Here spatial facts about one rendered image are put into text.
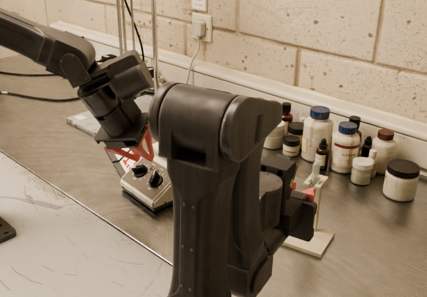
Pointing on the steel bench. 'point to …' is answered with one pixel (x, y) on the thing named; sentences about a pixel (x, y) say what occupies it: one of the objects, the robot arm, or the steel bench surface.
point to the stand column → (154, 32)
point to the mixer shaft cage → (124, 20)
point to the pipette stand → (319, 236)
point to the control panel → (142, 183)
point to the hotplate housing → (164, 197)
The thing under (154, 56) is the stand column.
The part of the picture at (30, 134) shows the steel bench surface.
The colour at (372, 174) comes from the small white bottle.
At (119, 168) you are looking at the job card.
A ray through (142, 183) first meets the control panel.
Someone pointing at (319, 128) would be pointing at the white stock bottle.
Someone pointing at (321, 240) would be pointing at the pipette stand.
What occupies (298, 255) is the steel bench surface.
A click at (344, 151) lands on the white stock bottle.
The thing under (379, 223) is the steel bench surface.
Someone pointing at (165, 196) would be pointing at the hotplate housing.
